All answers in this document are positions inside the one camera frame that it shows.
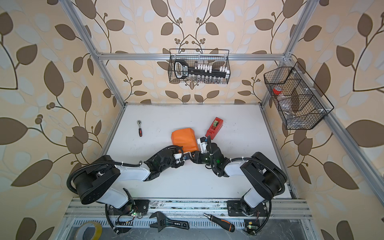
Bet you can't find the black wire basket right wall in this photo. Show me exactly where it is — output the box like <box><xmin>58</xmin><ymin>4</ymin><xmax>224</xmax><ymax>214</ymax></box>
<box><xmin>264</xmin><ymin>62</ymin><xmax>334</xmax><ymax>130</ymax></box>

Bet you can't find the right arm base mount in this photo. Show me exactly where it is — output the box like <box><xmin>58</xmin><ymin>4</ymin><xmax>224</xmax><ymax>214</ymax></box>
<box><xmin>227</xmin><ymin>199</ymin><xmax>268</xmax><ymax>217</ymax></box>

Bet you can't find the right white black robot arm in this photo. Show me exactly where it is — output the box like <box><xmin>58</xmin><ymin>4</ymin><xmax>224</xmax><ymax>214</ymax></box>
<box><xmin>190</xmin><ymin>143</ymin><xmax>287</xmax><ymax>209</ymax></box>

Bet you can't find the yellow orange wrapping paper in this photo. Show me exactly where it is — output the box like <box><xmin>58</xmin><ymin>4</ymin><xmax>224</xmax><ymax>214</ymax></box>
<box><xmin>171</xmin><ymin>128</ymin><xmax>199</xmax><ymax>152</ymax></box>

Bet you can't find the black orange screwdriver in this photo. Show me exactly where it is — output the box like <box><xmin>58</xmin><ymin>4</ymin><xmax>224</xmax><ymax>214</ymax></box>
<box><xmin>203</xmin><ymin>213</ymin><xmax>236</xmax><ymax>232</ymax></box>

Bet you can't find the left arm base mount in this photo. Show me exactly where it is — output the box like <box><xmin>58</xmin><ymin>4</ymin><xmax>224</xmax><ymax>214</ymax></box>
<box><xmin>113</xmin><ymin>191</ymin><xmax>150</xmax><ymax>218</ymax></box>

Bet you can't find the black adjustable wrench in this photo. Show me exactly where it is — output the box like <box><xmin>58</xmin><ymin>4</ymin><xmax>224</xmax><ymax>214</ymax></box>
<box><xmin>150</xmin><ymin>211</ymin><xmax>190</xmax><ymax>232</ymax></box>

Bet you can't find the red tape dispenser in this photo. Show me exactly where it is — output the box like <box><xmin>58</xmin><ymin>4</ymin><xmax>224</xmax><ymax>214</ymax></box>
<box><xmin>205</xmin><ymin>118</ymin><xmax>224</xmax><ymax>140</ymax></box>

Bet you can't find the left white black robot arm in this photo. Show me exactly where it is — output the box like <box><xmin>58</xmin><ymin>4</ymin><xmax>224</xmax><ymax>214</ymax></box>
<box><xmin>67</xmin><ymin>145</ymin><xmax>190</xmax><ymax>209</ymax></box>

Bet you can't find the small red-handled ratchet wrench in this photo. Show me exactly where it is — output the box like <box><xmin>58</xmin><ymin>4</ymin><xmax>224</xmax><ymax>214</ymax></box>
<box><xmin>137</xmin><ymin>120</ymin><xmax>143</xmax><ymax>137</ymax></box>

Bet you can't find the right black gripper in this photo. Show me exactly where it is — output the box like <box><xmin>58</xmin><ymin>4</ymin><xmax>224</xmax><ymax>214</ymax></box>
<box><xmin>188</xmin><ymin>150</ymin><xmax>217</xmax><ymax>167</ymax></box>

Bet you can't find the black wire basket back wall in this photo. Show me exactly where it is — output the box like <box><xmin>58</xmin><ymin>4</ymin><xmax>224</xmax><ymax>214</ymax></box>
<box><xmin>167</xmin><ymin>48</ymin><xmax>231</xmax><ymax>85</ymax></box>

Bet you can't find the aluminium front rail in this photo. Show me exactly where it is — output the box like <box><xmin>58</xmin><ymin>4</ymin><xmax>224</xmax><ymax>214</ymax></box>
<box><xmin>64</xmin><ymin>197</ymin><xmax>314</xmax><ymax>220</ymax></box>

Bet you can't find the clear packing tape roll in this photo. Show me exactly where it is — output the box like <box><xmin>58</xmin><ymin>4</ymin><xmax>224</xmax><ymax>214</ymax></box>
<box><xmin>73</xmin><ymin>221</ymin><xmax>103</xmax><ymax>240</ymax></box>

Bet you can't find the black socket set holder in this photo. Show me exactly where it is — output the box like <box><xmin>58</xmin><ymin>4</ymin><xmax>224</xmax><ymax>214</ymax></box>
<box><xmin>173</xmin><ymin>60</ymin><xmax>231</xmax><ymax>79</ymax></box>

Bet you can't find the black wire basket wall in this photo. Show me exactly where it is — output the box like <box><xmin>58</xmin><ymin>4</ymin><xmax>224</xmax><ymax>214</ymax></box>
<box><xmin>264</xmin><ymin>62</ymin><xmax>334</xmax><ymax>130</ymax></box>
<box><xmin>167</xmin><ymin>48</ymin><xmax>231</xmax><ymax>85</ymax></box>

